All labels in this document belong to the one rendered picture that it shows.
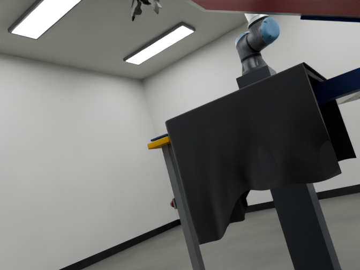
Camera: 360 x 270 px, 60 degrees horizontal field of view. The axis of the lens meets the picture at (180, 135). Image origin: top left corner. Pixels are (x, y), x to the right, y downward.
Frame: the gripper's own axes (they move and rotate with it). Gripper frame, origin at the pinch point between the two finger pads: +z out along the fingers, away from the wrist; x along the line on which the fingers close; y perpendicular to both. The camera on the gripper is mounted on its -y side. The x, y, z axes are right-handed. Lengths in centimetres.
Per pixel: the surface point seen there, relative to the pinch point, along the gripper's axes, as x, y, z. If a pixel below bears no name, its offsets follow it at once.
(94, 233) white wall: 259, 186, 195
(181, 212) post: -12, 10, 89
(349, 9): -80, 18, 9
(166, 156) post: -4, 10, 63
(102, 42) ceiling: 256, 205, -80
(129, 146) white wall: 294, 300, 77
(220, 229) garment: -47, -20, 82
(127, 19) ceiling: 195, 195, -98
